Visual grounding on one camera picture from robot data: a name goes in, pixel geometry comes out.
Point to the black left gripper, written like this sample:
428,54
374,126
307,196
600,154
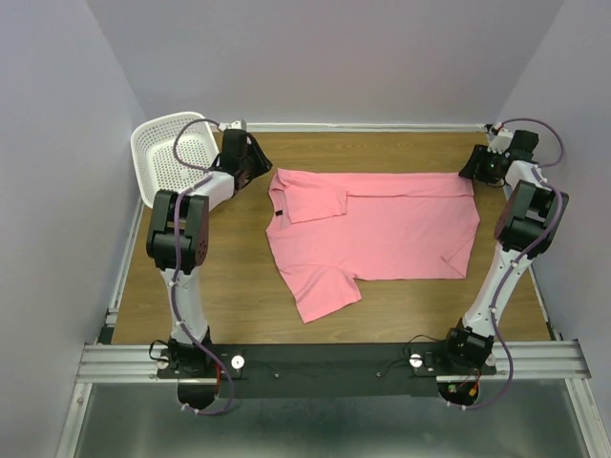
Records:
263,165

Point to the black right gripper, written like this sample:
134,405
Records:
478,156

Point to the white perforated plastic basket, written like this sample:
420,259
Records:
171,153

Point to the pink t shirt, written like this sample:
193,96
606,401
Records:
330,231

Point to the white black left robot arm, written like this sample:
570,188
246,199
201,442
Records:
178,240

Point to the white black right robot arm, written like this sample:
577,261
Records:
525,230

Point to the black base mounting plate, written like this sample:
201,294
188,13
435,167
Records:
227,372

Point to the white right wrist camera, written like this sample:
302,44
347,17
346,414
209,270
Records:
499,138

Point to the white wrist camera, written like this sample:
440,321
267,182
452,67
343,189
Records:
499,138
238,124

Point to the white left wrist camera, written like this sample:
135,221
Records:
238,124

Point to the aluminium extrusion rail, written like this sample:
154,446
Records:
537,404

